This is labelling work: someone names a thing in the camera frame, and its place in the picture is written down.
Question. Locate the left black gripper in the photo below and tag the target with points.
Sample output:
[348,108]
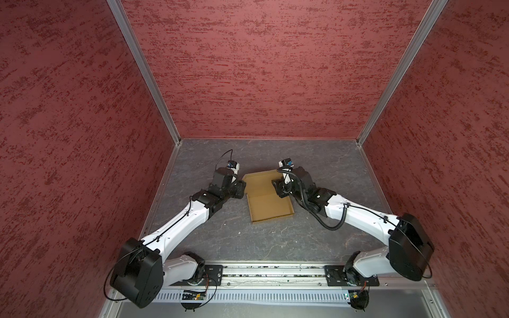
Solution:
[240,186]

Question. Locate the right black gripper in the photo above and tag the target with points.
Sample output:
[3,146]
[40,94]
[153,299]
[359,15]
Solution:
[280,187]

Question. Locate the brown cardboard box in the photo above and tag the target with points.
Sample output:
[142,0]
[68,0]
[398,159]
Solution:
[263,201]

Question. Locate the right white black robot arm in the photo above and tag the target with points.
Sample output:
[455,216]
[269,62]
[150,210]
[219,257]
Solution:
[406,249]

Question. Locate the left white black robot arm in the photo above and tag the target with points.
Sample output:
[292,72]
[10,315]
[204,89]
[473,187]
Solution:
[143,268]

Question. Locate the left small circuit board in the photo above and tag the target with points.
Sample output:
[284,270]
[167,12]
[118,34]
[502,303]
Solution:
[189,295]

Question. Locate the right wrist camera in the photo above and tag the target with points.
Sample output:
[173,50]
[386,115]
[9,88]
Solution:
[301,177]

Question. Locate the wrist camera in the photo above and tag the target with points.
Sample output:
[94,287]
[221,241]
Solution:
[223,177]
[301,177]

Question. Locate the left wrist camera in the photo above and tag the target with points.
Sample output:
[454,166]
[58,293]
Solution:
[223,177]

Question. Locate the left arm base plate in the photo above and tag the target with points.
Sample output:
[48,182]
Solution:
[207,274]

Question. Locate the aluminium front rail frame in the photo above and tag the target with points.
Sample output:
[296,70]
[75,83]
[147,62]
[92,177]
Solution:
[293,284]

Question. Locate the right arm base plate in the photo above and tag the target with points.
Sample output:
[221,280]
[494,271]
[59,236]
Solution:
[338,276]

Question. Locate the left aluminium corner post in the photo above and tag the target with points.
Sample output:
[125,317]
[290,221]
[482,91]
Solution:
[128,33]

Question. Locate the aluminium corner post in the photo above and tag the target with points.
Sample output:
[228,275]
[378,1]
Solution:
[128,33]
[425,26]

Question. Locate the right aluminium corner post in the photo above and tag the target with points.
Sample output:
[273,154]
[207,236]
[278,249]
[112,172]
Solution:
[425,26]

